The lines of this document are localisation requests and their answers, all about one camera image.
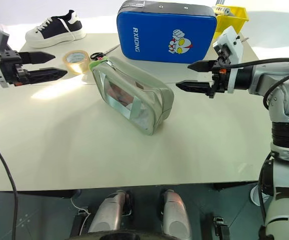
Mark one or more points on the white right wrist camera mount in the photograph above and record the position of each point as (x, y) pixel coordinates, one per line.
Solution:
(232, 43)

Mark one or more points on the black table frame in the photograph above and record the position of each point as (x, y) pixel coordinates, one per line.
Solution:
(47, 193)

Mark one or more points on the dark rounded robot base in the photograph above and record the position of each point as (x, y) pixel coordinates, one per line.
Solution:
(134, 236)

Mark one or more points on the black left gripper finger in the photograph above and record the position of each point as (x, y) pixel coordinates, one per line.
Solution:
(35, 58)
(44, 74)

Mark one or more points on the grey item in bin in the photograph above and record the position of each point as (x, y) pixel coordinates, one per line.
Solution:
(222, 10)

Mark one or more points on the clear packing tape roll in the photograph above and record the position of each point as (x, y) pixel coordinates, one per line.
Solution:
(77, 63)

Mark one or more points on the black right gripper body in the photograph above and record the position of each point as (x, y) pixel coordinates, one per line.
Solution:
(222, 80)

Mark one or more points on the blue padded case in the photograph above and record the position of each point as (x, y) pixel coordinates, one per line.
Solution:
(159, 35)

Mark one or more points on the white and black sneaker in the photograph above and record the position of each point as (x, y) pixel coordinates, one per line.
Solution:
(54, 31)

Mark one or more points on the silver robot leg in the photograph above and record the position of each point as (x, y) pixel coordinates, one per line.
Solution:
(109, 212)
(175, 215)

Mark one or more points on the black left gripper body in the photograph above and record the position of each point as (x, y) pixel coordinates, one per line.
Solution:
(9, 61)

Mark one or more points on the clear grey toiletry pouch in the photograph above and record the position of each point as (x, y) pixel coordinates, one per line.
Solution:
(132, 95)

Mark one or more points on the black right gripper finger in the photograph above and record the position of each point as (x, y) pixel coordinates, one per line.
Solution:
(194, 86)
(202, 66)

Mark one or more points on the yellow plastic bin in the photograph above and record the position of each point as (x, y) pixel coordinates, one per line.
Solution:
(235, 18)

